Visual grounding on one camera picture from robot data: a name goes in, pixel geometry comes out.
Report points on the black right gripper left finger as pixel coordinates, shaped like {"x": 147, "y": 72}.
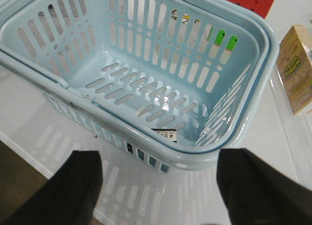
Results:
{"x": 68, "y": 197}

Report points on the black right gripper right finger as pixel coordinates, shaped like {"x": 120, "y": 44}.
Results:
{"x": 255, "y": 193}

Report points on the beige tissue pack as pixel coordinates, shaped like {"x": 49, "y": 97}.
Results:
{"x": 294, "y": 65}

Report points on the light blue plastic basket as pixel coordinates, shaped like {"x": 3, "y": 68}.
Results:
{"x": 170, "y": 82}

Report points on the red box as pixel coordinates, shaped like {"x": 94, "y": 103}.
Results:
{"x": 260, "y": 7}

